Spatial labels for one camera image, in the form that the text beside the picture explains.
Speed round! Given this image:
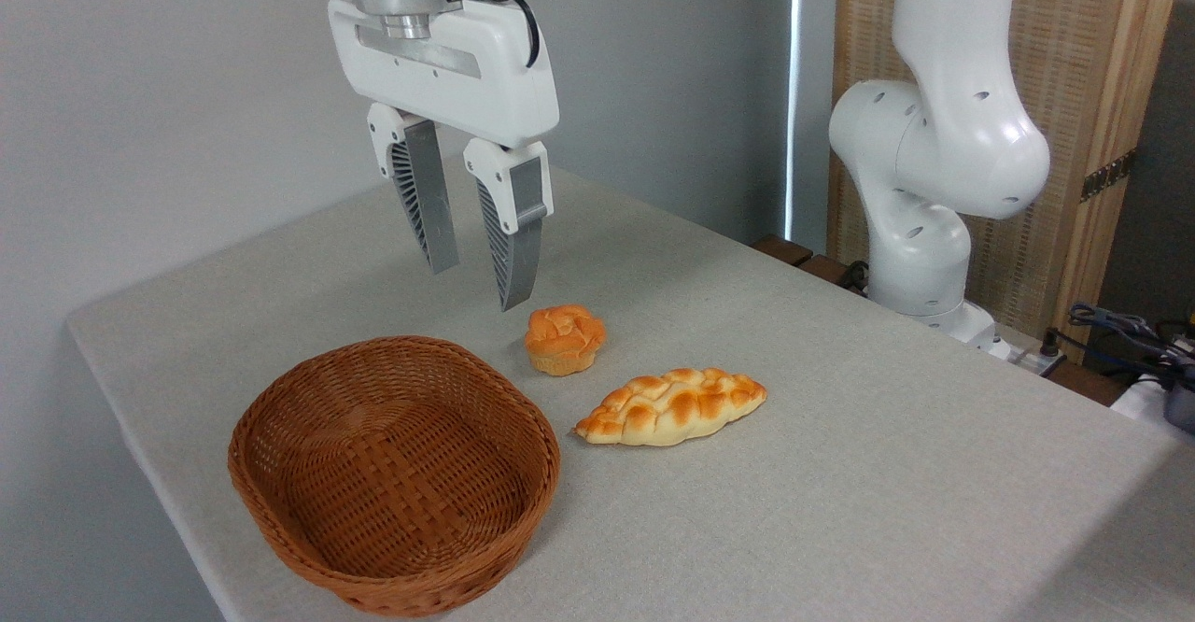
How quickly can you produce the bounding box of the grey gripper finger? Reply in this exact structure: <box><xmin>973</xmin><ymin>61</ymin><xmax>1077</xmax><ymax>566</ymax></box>
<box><xmin>367</xmin><ymin>104</ymin><xmax>460</xmax><ymax>276</ymax></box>
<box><xmin>464</xmin><ymin>138</ymin><xmax>554</xmax><ymax>312</ymax></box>

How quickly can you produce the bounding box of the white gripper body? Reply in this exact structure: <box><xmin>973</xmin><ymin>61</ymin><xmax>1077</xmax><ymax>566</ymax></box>
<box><xmin>327</xmin><ymin>0</ymin><xmax>561</xmax><ymax>149</ymax></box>

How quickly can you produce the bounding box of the long braided bread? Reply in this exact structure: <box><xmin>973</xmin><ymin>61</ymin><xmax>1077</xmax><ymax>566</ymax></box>
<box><xmin>571</xmin><ymin>368</ymin><xmax>768</xmax><ymax>447</ymax></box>

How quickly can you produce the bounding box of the round orange muffin bread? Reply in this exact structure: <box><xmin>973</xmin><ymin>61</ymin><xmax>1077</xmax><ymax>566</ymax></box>
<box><xmin>524</xmin><ymin>304</ymin><xmax>608</xmax><ymax>377</ymax></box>

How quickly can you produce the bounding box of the brown wicker basket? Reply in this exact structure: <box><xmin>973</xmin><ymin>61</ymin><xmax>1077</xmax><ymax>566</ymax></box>
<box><xmin>228</xmin><ymin>336</ymin><xmax>562</xmax><ymax>617</ymax></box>

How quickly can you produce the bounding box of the grey tablecloth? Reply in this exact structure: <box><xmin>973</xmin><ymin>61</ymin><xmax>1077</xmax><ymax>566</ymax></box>
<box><xmin>67</xmin><ymin>146</ymin><xmax>1195</xmax><ymax>622</ymax></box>

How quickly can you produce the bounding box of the black screen hinge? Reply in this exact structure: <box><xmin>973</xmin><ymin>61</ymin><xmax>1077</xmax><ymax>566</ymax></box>
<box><xmin>1081</xmin><ymin>148</ymin><xmax>1138</xmax><ymax>203</ymax></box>

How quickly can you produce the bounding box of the blue-grey cable bundle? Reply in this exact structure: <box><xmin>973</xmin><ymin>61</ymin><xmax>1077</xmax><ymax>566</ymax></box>
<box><xmin>1055</xmin><ymin>302</ymin><xmax>1195</xmax><ymax>389</ymax></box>

